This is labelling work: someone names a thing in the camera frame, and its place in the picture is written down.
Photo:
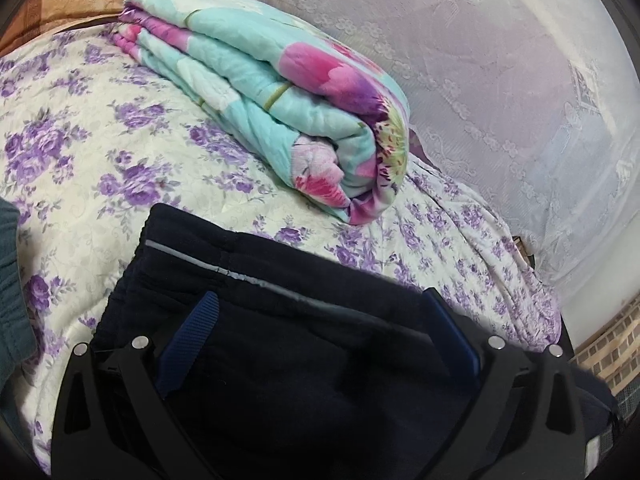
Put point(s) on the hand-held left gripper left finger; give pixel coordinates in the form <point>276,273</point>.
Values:
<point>186,347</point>

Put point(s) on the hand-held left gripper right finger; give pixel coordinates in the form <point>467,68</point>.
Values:
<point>452,342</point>

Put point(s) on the dark navy pants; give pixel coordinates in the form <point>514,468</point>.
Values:
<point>310,360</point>

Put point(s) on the tan patterned cloth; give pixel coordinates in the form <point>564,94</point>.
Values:
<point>612,345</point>

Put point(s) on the teal cloth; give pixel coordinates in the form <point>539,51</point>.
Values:
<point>12,285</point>

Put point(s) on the purple floral bedsheet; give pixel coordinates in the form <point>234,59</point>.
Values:
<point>75,185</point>

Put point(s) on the white lace curtain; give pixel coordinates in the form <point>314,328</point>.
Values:
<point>475,85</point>

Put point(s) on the folded turquoise pink floral quilt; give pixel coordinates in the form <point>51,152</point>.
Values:
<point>240,60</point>

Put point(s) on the orange brown blanket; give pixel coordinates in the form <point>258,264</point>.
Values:
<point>60,0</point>

